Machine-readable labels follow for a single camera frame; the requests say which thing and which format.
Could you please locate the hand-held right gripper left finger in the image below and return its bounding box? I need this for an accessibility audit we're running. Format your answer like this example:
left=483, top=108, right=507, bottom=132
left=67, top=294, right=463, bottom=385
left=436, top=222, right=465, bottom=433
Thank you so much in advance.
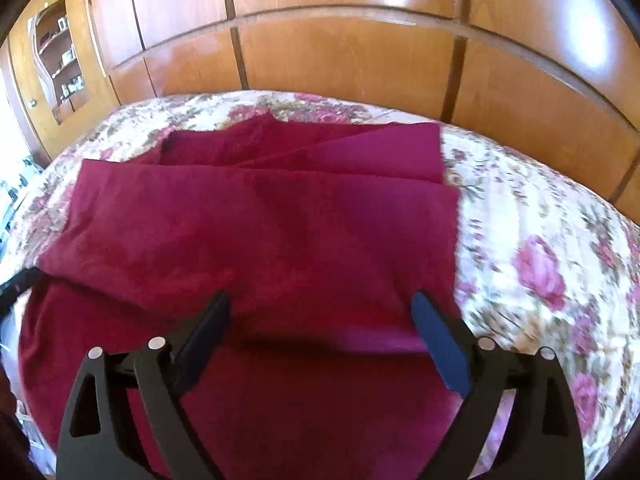
left=56, top=290, right=232, bottom=480

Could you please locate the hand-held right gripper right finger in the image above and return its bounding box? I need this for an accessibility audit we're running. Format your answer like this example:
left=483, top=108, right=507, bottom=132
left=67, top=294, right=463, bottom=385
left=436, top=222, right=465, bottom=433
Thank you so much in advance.
left=411, top=292, right=586, bottom=480

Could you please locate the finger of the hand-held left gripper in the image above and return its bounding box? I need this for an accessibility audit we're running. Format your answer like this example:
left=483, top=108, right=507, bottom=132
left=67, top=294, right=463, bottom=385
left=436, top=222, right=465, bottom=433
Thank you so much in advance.
left=0, top=267, right=37, bottom=322

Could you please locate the dark red garment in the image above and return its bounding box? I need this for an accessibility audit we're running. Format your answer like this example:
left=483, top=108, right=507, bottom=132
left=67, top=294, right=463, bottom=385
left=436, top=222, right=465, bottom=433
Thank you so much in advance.
left=17, top=111, right=463, bottom=480

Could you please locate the floral bedspread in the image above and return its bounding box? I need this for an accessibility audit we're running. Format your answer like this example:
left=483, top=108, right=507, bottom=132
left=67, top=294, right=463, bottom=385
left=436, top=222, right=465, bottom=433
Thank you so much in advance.
left=0, top=89, right=640, bottom=480

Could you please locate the built-in shelf with bottles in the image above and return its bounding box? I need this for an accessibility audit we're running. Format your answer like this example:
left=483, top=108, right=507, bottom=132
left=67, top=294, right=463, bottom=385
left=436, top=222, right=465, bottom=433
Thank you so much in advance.
left=54, top=16, right=85, bottom=107

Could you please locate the wooden headboard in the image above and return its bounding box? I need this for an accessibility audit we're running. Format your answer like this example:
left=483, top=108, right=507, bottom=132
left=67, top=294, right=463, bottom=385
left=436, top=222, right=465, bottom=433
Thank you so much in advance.
left=105, top=5, right=640, bottom=221

